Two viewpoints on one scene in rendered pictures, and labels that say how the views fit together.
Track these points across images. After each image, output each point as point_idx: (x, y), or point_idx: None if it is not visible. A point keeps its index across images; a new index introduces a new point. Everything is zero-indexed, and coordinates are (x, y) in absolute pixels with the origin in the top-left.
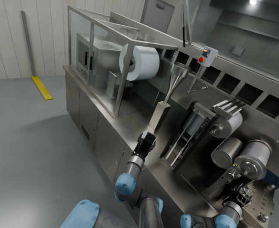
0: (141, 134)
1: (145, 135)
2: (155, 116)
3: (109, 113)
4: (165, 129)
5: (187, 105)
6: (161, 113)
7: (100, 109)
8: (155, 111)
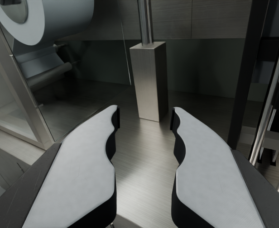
0: (33, 168)
1: (96, 150)
2: (144, 90)
3: (31, 144)
4: (182, 108)
5: (200, 27)
6: (151, 71)
7: (6, 146)
8: (136, 75)
